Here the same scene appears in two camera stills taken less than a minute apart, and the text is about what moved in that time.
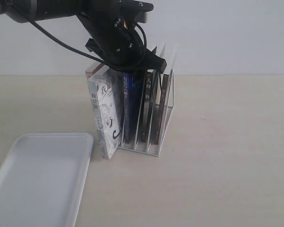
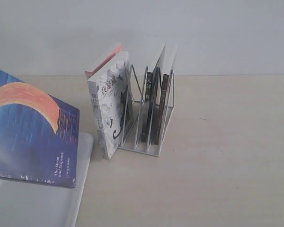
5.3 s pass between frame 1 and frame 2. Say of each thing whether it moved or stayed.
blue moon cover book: moved
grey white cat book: stayed
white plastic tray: stayed
